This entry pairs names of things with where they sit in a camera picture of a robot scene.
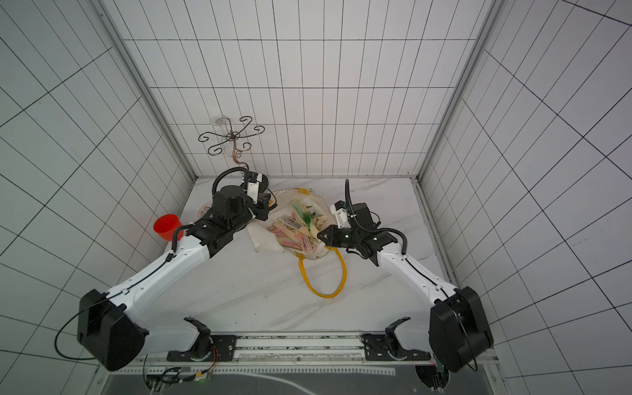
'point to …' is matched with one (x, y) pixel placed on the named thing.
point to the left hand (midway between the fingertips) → (267, 199)
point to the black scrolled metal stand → (234, 136)
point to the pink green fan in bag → (294, 228)
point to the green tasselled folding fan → (305, 216)
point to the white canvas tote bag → (263, 240)
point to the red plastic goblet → (166, 224)
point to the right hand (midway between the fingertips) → (321, 229)
